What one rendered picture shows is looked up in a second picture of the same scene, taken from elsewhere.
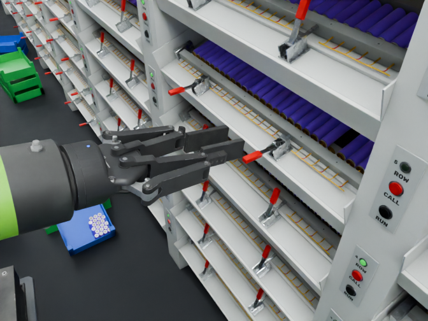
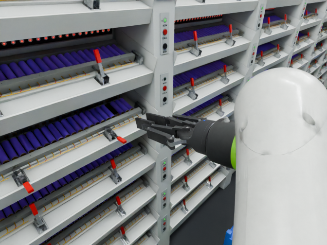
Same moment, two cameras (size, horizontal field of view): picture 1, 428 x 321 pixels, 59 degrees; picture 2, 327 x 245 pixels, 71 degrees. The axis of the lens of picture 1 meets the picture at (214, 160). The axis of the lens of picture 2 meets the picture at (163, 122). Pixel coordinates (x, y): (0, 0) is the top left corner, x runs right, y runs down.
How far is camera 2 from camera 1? 0.72 m
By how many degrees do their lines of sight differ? 79
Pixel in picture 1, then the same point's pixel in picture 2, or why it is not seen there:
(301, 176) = (128, 130)
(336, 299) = (161, 153)
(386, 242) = (167, 109)
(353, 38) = (112, 60)
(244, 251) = (107, 224)
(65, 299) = not seen: outside the picture
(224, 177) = (75, 206)
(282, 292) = (134, 202)
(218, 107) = (53, 166)
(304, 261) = (141, 165)
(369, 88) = (136, 69)
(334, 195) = not seen: hidden behind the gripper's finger
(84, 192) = not seen: hidden behind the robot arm
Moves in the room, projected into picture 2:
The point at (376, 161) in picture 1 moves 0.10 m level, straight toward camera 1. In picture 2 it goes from (156, 86) to (185, 89)
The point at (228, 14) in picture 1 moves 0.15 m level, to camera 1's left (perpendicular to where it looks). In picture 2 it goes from (32, 98) to (9, 131)
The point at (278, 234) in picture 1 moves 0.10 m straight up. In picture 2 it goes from (125, 175) to (123, 154)
